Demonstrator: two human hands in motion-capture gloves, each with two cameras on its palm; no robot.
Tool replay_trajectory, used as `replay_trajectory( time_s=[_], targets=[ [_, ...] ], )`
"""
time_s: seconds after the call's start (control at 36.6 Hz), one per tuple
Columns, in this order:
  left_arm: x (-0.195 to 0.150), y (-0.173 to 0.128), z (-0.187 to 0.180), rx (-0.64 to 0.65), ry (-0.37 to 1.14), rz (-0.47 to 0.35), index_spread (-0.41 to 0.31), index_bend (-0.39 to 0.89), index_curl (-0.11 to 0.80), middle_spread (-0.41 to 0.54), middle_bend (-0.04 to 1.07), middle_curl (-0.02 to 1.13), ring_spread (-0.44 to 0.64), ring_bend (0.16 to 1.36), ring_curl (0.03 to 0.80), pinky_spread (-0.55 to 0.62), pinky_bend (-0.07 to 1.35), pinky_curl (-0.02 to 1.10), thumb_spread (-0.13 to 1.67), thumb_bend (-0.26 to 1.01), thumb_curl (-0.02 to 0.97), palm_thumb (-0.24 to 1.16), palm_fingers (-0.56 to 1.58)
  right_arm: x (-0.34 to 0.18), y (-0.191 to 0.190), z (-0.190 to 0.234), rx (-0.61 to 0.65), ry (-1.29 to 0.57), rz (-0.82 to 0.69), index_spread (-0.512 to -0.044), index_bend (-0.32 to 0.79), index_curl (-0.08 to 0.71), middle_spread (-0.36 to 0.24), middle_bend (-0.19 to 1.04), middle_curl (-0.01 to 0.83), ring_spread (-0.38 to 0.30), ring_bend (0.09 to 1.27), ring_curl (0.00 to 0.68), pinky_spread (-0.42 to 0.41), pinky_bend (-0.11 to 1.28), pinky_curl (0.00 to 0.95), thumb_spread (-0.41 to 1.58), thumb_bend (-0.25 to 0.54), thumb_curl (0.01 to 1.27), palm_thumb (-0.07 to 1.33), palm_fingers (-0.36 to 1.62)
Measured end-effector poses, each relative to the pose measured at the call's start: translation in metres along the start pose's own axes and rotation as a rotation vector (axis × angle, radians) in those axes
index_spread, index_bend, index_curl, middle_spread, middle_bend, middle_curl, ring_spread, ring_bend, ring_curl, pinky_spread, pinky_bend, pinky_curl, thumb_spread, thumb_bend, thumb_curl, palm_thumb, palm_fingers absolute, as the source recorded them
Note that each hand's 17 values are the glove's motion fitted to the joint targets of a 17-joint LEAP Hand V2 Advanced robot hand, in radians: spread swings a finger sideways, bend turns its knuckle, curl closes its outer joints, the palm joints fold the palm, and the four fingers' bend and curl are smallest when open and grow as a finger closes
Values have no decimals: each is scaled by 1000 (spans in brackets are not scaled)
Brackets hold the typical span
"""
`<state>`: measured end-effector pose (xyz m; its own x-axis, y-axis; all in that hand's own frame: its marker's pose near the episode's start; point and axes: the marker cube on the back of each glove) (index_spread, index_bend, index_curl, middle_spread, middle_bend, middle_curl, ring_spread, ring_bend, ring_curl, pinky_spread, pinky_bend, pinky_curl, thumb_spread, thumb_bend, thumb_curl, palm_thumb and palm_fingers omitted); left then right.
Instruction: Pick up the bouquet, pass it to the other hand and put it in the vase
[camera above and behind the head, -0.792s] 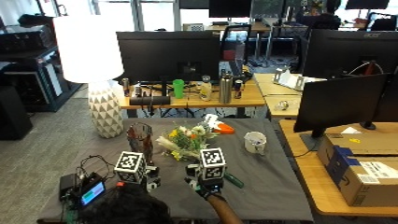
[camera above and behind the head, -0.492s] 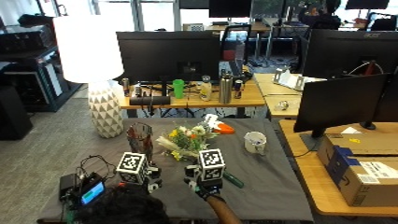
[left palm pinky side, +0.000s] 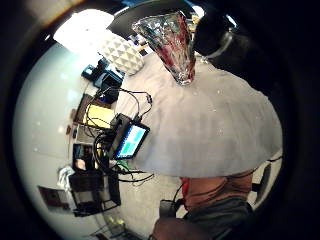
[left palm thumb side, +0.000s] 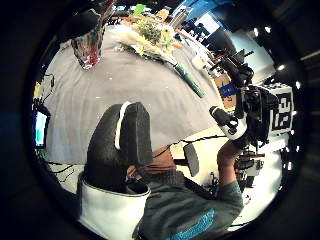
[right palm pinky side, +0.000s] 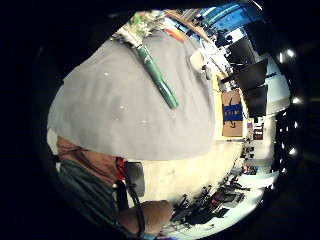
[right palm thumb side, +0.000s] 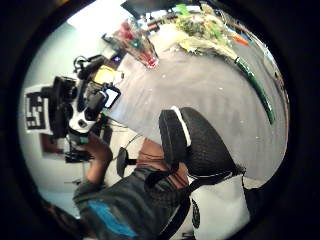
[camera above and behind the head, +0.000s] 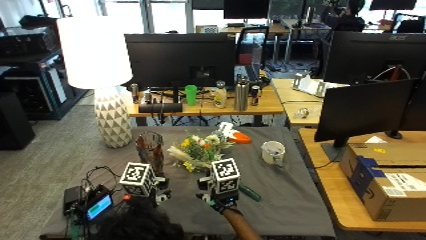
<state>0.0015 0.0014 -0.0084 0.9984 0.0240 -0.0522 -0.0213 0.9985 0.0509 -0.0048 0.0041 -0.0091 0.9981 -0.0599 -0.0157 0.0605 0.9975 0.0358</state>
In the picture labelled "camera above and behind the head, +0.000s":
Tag person's right hand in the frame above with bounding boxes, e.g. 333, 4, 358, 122
196, 176, 244, 215

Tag person's left hand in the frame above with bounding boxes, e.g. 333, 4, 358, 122
151, 176, 173, 205

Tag white marker cube right glove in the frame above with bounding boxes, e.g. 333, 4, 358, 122
211, 157, 242, 195

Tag white marker cube glove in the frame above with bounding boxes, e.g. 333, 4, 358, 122
119, 161, 159, 198
211, 157, 242, 195

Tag white marker cube left glove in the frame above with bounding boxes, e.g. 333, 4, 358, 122
119, 161, 159, 198

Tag flower bouquet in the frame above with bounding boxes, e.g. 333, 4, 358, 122
165, 133, 236, 174

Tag dark glass vase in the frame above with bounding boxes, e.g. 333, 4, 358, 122
135, 131, 167, 177

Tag black device with blue screen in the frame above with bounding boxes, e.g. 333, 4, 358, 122
83, 184, 116, 222

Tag orange and white tool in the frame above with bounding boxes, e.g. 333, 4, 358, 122
219, 121, 253, 145

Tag grey tablecloth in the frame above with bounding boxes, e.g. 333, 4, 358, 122
39, 125, 337, 239

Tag white mug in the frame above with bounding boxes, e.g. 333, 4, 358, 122
260, 140, 288, 167

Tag small black box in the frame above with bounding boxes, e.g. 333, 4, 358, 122
63, 186, 84, 213

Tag flat black box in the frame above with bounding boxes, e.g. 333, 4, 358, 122
137, 102, 185, 114

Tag wooden desk with bottles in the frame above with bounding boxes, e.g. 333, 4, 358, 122
119, 85, 286, 118

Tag green plastic cup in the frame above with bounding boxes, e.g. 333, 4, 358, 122
184, 84, 200, 107

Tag clear bottle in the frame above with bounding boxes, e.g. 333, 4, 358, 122
213, 79, 229, 110

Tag wooden desk with cardboard box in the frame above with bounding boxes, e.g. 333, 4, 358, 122
297, 127, 426, 233

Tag steel water bottle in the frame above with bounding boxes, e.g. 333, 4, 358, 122
233, 75, 252, 112

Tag red and blue can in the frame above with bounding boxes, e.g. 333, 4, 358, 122
249, 85, 262, 107

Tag clear plastic item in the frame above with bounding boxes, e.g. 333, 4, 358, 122
293, 107, 312, 120

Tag dark drink can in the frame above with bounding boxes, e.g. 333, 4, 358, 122
129, 82, 141, 105

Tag narrow wooden desk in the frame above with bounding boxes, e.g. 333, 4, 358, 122
270, 78, 350, 127

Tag white device on desk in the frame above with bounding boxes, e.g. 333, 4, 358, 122
290, 73, 340, 99

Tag wide black monitor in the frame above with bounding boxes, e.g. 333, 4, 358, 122
124, 32, 237, 91

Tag black cabinet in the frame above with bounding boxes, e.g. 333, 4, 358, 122
0, 91, 37, 151

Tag white paper sheet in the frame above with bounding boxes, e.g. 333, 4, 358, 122
364, 135, 389, 145

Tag cardboard box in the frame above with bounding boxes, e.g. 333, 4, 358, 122
338, 142, 426, 223

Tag black office chair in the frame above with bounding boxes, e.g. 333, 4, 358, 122
235, 25, 272, 70

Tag black monitor on square stand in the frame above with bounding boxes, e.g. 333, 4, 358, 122
313, 78, 420, 163

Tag white table lamp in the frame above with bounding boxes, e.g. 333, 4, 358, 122
56, 15, 135, 150

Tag black equipment rack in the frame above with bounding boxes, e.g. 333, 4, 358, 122
0, 14, 77, 121

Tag background black monitor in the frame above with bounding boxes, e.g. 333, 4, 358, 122
369, 0, 420, 11
223, 0, 272, 20

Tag green handled scissors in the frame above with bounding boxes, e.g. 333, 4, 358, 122
238, 183, 264, 203

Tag black cables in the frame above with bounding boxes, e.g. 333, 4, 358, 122
80, 165, 123, 192

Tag black monitor with cables behind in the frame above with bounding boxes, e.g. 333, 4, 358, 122
322, 30, 426, 85

